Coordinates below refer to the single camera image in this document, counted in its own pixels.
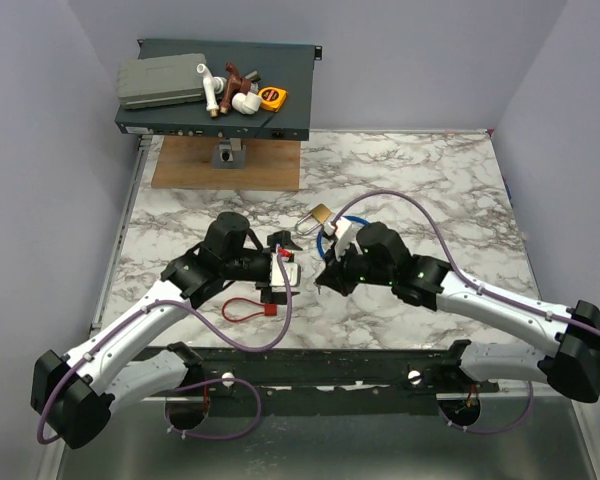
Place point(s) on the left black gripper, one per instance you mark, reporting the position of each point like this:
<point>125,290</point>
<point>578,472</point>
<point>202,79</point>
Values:
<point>270,295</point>

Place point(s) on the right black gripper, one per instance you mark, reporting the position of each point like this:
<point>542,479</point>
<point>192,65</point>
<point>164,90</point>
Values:
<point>333,275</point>

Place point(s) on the brass padlock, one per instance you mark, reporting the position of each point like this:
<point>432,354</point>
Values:
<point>313,220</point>

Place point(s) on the blue cable lock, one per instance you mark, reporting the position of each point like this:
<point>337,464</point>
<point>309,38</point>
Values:
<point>355,221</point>

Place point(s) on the red cable lock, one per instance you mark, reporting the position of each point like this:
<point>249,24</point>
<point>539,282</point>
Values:
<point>239,310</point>

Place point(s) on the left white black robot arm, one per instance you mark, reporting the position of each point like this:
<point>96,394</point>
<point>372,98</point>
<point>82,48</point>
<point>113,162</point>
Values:
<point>77,393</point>

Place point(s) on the white pipe elbow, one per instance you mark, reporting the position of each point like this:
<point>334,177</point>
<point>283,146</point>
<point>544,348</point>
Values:
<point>246,103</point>

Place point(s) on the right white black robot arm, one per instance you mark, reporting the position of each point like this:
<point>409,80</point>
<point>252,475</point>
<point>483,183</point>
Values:
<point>559,345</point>

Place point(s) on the wooden board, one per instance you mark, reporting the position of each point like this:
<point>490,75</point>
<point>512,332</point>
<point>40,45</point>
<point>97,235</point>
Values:
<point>186,163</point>

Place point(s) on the yellow tape measure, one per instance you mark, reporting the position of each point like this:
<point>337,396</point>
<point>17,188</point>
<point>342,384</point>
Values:
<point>272,98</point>

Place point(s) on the brown tap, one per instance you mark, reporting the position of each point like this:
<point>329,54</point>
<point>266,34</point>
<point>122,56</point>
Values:
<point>236,83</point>

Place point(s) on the small black object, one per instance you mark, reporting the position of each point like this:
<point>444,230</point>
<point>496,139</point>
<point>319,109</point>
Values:
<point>253,76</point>

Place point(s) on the white pipe faucet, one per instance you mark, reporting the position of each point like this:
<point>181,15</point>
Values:
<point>212,86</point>

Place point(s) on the dark rack server unit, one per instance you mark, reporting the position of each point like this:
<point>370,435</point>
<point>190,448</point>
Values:
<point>286,66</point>

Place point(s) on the grey plastic case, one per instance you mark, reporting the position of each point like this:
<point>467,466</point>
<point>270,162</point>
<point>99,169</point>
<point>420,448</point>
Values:
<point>160,81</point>

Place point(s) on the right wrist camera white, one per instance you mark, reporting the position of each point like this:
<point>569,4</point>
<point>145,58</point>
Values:
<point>340,233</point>

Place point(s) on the grey metal bracket stand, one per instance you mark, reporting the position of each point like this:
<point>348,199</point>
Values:
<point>229,154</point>

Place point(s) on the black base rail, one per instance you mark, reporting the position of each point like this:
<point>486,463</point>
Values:
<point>310,382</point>

